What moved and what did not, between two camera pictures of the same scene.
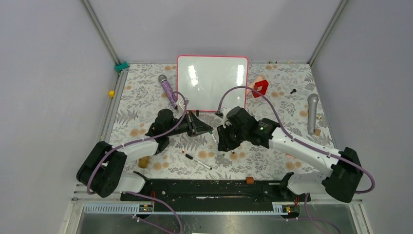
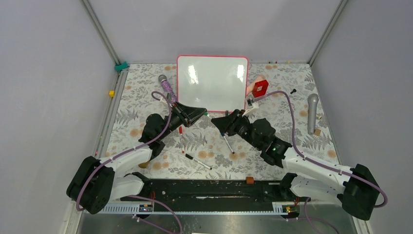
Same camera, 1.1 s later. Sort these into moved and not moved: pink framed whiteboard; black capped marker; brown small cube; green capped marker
Moved: green capped marker
Not moved: brown small cube; black capped marker; pink framed whiteboard
